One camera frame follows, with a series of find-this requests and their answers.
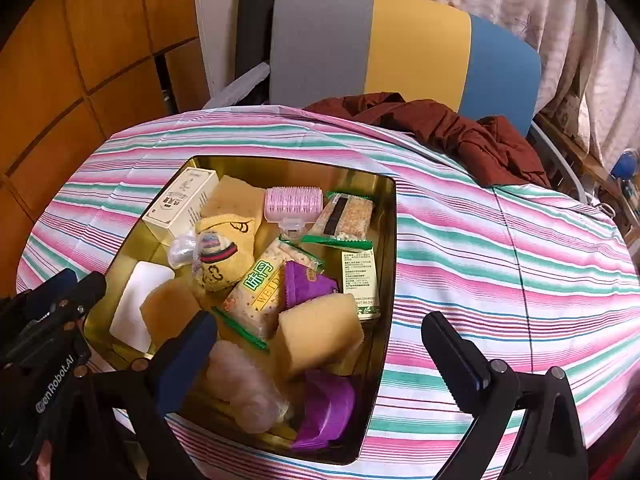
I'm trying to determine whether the clear plastic bag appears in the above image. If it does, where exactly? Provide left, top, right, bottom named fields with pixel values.
left=206, top=340, right=290, bottom=434

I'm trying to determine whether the white foam sponge block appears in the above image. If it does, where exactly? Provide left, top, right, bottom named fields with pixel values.
left=110, top=261, right=175, bottom=353

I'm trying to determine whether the purple snack packet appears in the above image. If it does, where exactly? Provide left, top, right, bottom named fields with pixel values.
left=292, top=370, right=356, bottom=452
left=284, top=261, right=338, bottom=310

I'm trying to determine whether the yellow sponge near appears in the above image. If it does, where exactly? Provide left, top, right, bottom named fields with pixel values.
left=140, top=278, right=201, bottom=349

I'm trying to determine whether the yellow sponge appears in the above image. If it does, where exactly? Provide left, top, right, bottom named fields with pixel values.
left=272, top=294, right=364, bottom=379
left=140, top=278, right=201, bottom=349
left=196, top=176, right=266, bottom=235

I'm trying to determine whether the green label cracker packet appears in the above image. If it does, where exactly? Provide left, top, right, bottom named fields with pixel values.
left=217, top=237, right=324, bottom=350

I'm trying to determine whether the striped pink green bedsheet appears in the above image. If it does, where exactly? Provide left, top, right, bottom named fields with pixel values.
left=16, top=105, right=639, bottom=479

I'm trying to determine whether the green white label packet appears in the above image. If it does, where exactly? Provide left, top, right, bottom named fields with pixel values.
left=341, top=249, right=381, bottom=321

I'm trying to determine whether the yellow sponge front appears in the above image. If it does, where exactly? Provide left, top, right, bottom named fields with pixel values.
left=272, top=294, right=364, bottom=379

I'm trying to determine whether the white printed carton box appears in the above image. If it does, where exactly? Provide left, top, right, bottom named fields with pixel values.
left=142, top=167, right=219, bottom=245

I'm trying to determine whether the yellow sponge far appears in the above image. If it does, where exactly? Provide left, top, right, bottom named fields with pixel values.
left=196, top=176, right=266, bottom=235

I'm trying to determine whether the green edged snack packet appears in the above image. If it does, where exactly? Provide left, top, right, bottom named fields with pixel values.
left=302, top=192, right=374, bottom=252

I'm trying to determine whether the dark red garment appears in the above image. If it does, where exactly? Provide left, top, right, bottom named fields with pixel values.
left=306, top=92, right=550, bottom=188

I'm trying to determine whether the blue cup on desk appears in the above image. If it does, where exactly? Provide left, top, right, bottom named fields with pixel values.
left=611, top=148, right=640, bottom=180

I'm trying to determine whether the white chair armrest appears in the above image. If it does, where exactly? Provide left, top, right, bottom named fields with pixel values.
left=203, top=62, right=270, bottom=110

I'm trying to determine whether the orange wooden wardrobe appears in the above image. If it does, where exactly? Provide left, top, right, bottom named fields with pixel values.
left=1, top=0, right=209, bottom=296

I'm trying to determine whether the patterned beige curtain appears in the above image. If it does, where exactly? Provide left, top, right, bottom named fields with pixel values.
left=432, top=0, right=639, bottom=169

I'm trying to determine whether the grey yellow blue chair back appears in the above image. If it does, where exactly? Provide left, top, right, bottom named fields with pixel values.
left=269, top=0, right=541, bottom=134

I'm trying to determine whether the black rolled mat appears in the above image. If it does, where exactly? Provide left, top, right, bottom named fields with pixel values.
left=234, top=0, right=276, bottom=105

